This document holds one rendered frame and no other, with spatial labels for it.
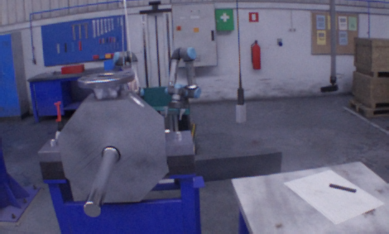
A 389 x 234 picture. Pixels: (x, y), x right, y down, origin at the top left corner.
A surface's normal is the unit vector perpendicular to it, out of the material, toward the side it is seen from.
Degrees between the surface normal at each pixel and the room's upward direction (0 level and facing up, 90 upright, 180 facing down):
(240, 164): 90
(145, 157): 90
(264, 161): 90
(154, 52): 90
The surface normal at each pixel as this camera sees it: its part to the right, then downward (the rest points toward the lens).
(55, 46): 0.05, 0.26
